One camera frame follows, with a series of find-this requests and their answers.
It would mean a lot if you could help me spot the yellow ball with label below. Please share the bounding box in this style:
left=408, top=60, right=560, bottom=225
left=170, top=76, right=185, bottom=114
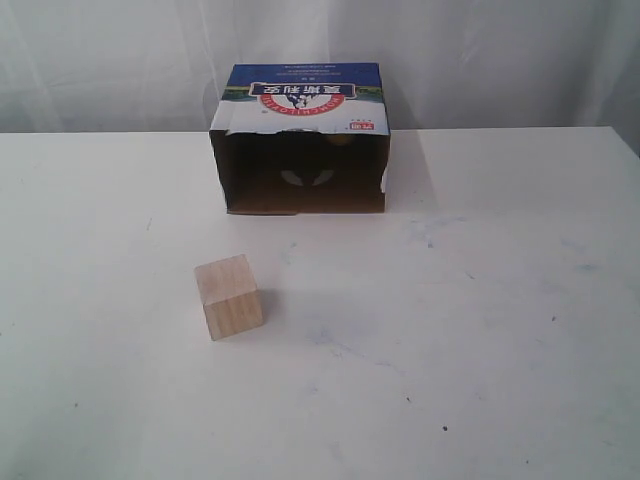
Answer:
left=324, top=134, right=354, bottom=147

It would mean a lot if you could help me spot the blue white cardboard box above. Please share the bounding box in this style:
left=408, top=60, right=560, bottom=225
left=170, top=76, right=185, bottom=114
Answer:
left=209, top=62, right=391, bottom=215

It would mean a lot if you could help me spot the light wooden cube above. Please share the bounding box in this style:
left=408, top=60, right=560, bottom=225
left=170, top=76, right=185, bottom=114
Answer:
left=194, top=254, right=264, bottom=341

